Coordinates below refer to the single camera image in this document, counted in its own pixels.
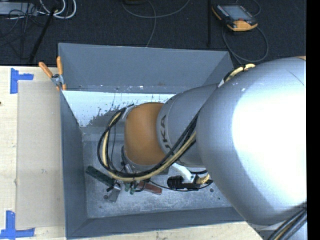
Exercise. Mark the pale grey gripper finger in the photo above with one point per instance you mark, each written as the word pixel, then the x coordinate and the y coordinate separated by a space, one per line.
pixel 115 193

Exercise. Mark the red-brown flat block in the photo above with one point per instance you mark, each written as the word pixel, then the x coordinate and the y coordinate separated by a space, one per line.
pixel 151 188

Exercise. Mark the pale wood flat board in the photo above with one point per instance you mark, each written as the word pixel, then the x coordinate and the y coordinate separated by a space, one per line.
pixel 40 146

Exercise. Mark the grey metal bin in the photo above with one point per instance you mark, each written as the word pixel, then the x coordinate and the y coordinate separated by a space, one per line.
pixel 140 69

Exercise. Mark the black cylinder on white bracket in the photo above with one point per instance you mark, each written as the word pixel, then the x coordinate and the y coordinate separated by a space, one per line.
pixel 175 182

